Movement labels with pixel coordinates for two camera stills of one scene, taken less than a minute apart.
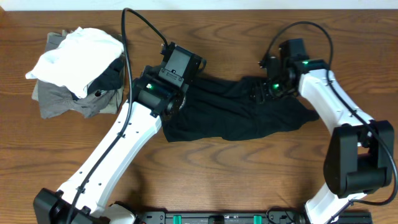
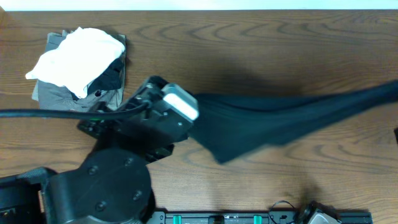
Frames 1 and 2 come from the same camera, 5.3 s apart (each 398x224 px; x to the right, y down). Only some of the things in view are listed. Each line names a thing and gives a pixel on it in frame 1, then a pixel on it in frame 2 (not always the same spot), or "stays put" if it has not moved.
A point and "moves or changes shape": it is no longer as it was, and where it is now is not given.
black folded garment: (111, 79) stays put
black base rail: (239, 216) stays put
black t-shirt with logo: (221, 109) moves or changes shape
